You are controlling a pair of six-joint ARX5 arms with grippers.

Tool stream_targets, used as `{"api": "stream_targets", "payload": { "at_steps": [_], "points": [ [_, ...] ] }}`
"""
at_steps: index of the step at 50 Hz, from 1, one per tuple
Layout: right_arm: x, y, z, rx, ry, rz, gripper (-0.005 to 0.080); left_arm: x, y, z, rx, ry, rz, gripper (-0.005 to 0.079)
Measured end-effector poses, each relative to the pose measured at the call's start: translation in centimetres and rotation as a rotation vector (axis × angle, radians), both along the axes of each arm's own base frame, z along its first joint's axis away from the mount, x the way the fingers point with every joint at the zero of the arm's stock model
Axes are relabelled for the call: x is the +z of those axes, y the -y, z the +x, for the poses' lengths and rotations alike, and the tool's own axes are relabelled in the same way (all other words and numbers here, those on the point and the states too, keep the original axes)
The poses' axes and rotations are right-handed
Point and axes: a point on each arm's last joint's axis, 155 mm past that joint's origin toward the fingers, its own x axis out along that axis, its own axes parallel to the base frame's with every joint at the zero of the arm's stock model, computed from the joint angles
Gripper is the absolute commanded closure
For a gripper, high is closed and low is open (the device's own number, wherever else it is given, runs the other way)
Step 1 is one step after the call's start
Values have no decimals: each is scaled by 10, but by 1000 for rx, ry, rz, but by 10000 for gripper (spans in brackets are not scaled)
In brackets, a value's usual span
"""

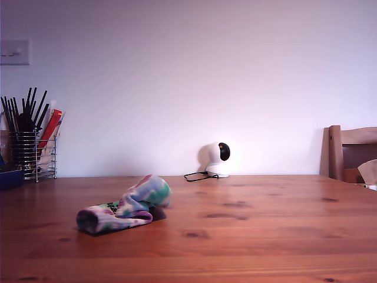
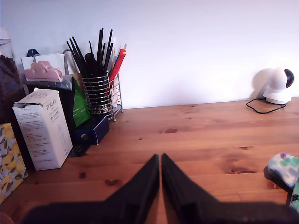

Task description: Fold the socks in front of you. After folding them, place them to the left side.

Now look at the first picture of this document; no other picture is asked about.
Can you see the tie-dye sock with black lettering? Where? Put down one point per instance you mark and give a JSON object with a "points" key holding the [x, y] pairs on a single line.
{"points": [[132, 203]]}

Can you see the red paper packet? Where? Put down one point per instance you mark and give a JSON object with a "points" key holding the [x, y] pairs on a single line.
{"points": [[51, 123]]}

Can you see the white paper packet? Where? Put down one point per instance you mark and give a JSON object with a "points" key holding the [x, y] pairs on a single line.
{"points": [[47, 156]]}

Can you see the black chopstick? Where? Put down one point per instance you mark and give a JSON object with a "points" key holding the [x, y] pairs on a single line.
{"points": [[28, 98], [6, 113], [33, 100], [9, 112], [44, 116], [15, 107], [41, 106]]}

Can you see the wooden chair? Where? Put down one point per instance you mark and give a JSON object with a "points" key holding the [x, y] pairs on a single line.
{"points": [[335, 147]]}

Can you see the black plastic spoon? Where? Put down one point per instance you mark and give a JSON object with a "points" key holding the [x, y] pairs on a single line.
{"points": [[23, 121]]}

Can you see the blue plastic container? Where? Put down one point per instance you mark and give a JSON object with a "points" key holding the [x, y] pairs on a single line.
{"points": [[10, 179]]}

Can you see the beige paper sheet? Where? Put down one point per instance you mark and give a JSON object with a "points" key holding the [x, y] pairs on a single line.
{"points": [[369, 171]]}

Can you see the white paper item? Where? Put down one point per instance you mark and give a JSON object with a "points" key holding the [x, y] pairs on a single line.
{"points": [[372, 187]]}

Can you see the white round security camera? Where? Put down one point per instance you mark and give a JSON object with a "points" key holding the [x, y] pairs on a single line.
{"points": [[213, 153]]}

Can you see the white light switch plate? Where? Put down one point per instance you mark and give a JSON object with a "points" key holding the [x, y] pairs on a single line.
{"points": [[14, 53]]}

